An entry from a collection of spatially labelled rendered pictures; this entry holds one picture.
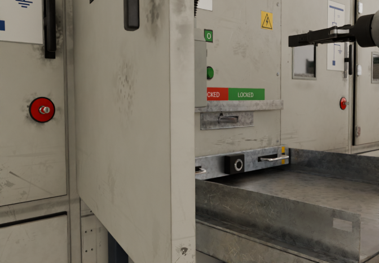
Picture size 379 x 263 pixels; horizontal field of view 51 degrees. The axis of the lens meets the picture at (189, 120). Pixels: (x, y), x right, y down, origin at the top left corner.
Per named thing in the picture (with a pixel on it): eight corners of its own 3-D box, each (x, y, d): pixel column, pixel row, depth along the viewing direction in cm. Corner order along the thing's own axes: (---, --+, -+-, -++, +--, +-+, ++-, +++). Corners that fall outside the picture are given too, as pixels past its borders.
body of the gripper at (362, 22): (369, 44, 89) (330, 48, 95) (385, 47, 94) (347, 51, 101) (369, 11, 88) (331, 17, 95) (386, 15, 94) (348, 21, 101)
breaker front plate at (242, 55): (283, 150, 124) (283, -4, 122) (160, 169, 92) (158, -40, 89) (280, 149, 125) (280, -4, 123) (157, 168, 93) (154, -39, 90)
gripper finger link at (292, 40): (312, 44, 104) (311, 44, 103) (289, 47, 109) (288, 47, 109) (312, 33, 104) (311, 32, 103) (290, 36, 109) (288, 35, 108)
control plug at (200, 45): (207, 107, 87) (207, 27, 86) (191, 108, 84) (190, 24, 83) (184, 106, 93) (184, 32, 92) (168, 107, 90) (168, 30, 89)
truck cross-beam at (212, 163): (289, 163, 126) (289, 144, 126) (151, 189, 90) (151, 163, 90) (276, 161, 130) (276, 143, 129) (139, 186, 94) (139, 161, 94)
